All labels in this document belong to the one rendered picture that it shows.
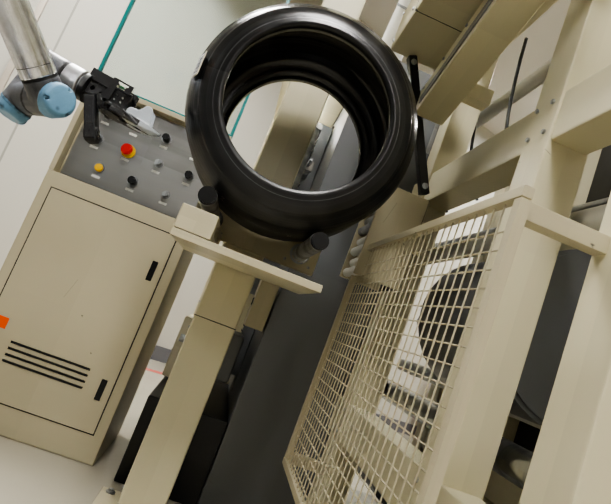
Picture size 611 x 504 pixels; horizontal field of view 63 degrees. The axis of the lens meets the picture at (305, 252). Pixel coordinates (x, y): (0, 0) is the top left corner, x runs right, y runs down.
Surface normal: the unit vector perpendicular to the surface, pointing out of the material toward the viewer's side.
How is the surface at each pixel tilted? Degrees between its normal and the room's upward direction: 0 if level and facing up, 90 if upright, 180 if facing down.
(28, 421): 90
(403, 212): 90
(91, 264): 90
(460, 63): 162
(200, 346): 90
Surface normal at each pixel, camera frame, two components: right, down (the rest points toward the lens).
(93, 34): 0.48, 0.05
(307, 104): 0.15, -0.09
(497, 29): -0.29, 0.85
